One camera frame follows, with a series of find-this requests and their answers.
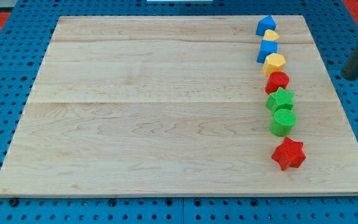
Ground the red cylinder block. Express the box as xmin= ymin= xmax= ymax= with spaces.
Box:
xmin=265 ymin=71 xmax=290 ymax=95

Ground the green cylinder block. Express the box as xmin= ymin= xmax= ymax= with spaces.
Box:
xmin=269 ymin=109 xmax=297 ymax=137

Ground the green star block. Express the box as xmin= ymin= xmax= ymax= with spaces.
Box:
xmin=266 ymin=87 xmax=295 ymax=114

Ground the small yellow block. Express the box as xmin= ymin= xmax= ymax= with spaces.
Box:
xmin=262 ymin=29 xmax=280 ymax=42

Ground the red star block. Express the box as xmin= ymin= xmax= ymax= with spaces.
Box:
xmin=271 ymin=137 xmax=306 ymax=170

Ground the blue triangular prism block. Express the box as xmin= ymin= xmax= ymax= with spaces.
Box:
xmin=255 ymin=15 xmax=277 ymax=36

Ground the wooden board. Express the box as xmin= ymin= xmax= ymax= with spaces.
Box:
xmin=0 ymin=15 xmax=358 ymax=198

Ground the blue cube block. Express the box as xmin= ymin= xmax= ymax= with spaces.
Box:
xmin=256 ymin=40 xmax=278 ymax=63

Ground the yellow hexagon block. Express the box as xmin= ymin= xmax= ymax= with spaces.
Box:
xmin=262 ymin=53 xmax=287 ymax=76

